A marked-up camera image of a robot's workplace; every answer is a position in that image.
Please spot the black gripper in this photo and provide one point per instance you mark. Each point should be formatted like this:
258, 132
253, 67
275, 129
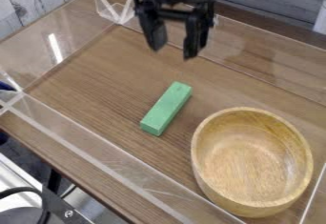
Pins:
198, 21

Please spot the green rectangular block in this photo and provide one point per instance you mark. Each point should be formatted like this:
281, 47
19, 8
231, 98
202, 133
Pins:
163, 111

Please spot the light wooden bowl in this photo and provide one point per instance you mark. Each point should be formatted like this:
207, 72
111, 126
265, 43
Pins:
251, 161

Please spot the blue object at left edge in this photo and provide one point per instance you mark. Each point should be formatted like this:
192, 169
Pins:
5, 87

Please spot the black table leg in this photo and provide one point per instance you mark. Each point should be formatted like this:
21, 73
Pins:
53, 181

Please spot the clear acrylic corner bracket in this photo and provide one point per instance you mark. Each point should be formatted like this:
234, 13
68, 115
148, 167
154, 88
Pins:
118, 13

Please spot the clear acrylic left wall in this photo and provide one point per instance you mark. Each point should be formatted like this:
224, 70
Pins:
37, 48

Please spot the clear acrylic front wall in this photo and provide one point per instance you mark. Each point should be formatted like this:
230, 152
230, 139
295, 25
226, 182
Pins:
126, 184

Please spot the grey metal bracket with screw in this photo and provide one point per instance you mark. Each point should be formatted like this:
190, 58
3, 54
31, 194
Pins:
59, 211

